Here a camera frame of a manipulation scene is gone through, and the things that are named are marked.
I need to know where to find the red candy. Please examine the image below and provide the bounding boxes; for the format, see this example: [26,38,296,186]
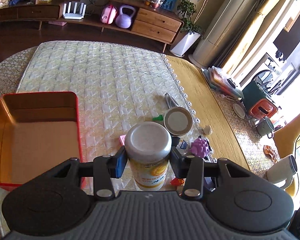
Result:
[170,178,185,187]

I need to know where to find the purple spiky toy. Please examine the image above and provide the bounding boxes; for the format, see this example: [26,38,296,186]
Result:
[190,138,210,158]

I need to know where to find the white yellow-label bottle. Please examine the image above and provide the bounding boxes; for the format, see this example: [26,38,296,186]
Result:
[125,121,172,191]

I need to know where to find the silver nail clipper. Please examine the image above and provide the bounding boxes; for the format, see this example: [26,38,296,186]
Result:
[164,93,179,109]

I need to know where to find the small white figurine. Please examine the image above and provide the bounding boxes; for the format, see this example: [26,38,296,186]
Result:
[200,125,213,135]

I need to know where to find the small green object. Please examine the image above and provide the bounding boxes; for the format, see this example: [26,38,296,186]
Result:
[152,114,164,121]

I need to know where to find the white round coaster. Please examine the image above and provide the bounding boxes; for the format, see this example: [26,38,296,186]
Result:
[232,103,245,119]

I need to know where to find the red metal tin box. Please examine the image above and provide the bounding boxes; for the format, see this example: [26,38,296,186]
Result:
[0,92,83,191]

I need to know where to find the white quilted mat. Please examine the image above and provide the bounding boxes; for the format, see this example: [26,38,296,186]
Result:
[0,40,217,230]

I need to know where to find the green mug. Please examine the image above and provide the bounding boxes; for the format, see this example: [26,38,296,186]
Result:
[256,116,275,139]

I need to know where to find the stack of colourful folders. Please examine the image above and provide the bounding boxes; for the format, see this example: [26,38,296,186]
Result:
[201,66,244,99]

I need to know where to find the orange tissue box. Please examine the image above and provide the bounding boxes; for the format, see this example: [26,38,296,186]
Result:
[249,99,278,120]

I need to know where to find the white planter pot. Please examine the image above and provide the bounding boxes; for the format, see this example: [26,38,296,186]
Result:
[169,32,201,57]

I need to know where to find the purple kettlebell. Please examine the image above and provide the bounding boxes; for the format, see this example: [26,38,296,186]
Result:
[115,5,136,29]

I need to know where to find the wooden TV cabinet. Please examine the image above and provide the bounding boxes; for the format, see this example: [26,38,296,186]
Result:
[0,0,183,49]

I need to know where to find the pink small case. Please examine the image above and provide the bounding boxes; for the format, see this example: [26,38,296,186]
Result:
[101,4,117,24]

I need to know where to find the white router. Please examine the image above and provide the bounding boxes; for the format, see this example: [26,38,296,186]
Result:
[62,2,87,20]

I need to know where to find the green potted tree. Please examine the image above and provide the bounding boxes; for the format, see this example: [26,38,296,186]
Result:
[176,0,237,34]

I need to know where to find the white standing air conditioner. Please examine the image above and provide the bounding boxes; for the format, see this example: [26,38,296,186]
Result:
[189,0,266,68]

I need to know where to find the blue picture card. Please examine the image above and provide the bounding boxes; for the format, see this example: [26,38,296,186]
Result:
[160,0,177,11]

